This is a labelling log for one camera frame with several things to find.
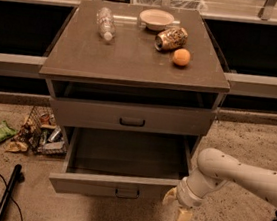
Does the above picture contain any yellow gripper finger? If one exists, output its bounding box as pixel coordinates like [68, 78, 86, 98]
[162, 187, 177, 206]
[174, 206, 194, 221]

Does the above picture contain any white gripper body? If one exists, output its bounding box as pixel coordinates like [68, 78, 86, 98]
[176, 178, 202, 209]

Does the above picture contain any grey drawer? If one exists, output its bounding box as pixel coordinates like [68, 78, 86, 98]
[49, 128, 200, 199]
[50, 98, 216, 136]

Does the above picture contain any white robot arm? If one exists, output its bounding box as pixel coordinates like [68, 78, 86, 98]
[162, 148, 277, 221]

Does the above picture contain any grey top drawer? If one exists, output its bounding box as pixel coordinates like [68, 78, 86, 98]
[50, 98, 216, 136]

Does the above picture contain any grey drawer cabinet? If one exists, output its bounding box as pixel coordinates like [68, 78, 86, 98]
[27, 0, 240, 193]

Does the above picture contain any orange fruit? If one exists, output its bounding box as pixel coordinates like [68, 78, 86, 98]
[172, 48, 191, 67]

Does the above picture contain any crushed gold can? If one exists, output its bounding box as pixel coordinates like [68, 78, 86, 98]
[154, 27, 188, 51]

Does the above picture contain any crumpled tan wrapper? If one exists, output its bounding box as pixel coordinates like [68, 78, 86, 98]
[6, 141, 28, 153]

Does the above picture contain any white bowl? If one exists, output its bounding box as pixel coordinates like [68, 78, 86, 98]
[139, 9, 174, 31]

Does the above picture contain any clear plastic water bottle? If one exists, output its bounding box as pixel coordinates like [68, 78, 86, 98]
[97, 7, 116, 41]

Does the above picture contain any clear plastic bin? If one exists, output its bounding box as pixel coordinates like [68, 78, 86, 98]
[131, 0, 208, 12]

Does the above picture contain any wire basket with trash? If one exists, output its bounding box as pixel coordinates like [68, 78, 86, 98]
[24, 106, 66, 156]

